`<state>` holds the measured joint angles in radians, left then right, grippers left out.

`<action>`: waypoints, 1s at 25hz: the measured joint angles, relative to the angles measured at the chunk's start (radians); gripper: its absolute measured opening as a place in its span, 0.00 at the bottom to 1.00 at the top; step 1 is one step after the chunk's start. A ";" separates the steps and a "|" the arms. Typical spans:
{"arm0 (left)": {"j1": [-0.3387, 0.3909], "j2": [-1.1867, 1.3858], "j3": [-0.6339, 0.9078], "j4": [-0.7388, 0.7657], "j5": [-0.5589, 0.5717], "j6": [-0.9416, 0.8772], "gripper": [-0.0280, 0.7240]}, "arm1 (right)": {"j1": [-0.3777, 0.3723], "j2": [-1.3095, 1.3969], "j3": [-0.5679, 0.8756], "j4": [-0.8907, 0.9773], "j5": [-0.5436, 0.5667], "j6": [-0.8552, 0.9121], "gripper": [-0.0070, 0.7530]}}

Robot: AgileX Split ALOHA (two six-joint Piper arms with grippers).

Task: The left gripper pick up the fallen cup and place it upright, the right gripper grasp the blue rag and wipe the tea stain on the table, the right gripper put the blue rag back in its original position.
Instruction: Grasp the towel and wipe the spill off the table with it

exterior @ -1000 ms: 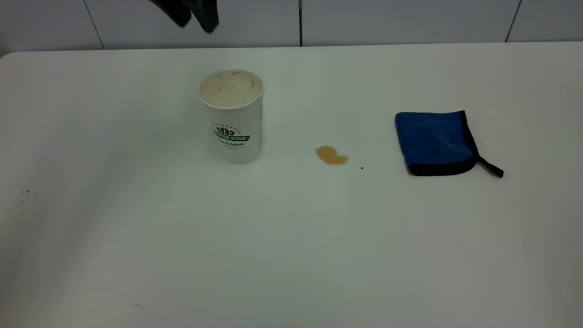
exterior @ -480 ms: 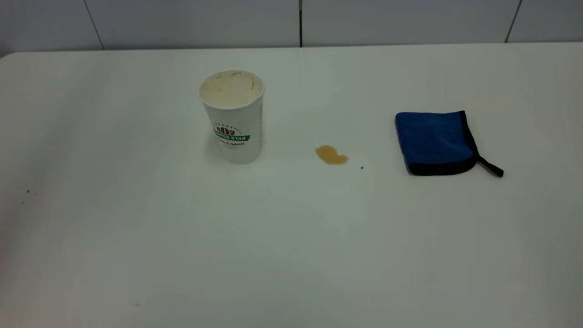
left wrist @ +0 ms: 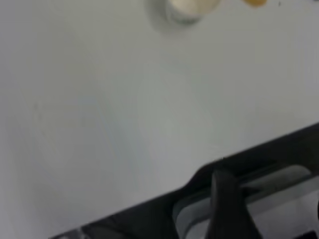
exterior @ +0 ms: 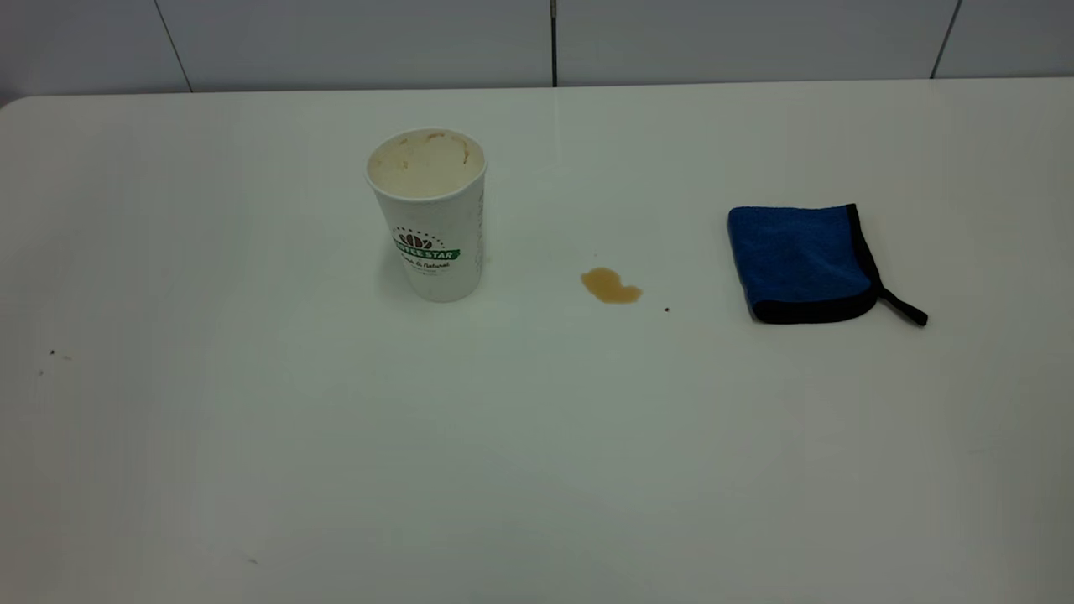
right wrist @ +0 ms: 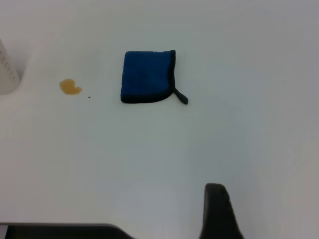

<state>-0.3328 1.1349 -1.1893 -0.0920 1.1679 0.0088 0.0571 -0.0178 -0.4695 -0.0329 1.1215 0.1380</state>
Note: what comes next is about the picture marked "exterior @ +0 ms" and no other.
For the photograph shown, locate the white paper coffee cup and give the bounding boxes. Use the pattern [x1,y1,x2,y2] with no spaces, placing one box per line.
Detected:
[365,128,489,304]

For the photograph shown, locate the blue microfiber cloth black trim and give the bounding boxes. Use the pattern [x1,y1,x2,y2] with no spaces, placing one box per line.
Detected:
[727,203,929,327]

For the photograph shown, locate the brown coffee spill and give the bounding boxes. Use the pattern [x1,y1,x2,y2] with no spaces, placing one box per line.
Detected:
[580,267,644,305]

